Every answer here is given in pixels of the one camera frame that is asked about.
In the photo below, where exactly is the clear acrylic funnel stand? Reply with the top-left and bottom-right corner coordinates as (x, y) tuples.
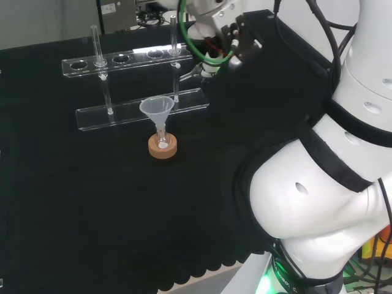
(61, 15), (211, 133)

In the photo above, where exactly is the grey equipment cabinet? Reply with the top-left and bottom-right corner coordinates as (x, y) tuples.
(97, 0), (138, 35)

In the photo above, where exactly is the small round-bottom glass flask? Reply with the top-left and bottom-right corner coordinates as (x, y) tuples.
(154, 122), (170, 151)

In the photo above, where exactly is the cork ring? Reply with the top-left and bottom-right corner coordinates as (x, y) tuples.
(148, 134), (178, 160)

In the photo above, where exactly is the translucent plastic funnel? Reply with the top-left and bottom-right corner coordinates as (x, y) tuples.
(139, 96), (176, 132)

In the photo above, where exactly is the long black cable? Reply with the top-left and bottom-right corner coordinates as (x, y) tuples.
(377, 177), (392, 294)

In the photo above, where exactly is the black table cloth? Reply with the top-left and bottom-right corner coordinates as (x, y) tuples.
(0, 23), (334, 292)

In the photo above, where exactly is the yellow stop button box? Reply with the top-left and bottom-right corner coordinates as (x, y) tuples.
(360, 225), (392, 261)

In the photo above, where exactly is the green cable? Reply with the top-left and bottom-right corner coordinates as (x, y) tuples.
(178, 0), (237, 66)

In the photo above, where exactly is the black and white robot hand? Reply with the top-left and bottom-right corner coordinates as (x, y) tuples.
(185, 11), (266, 83)

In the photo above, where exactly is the clear glass weighing funnel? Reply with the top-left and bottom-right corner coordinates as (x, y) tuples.
(178, 63), (205, 83)

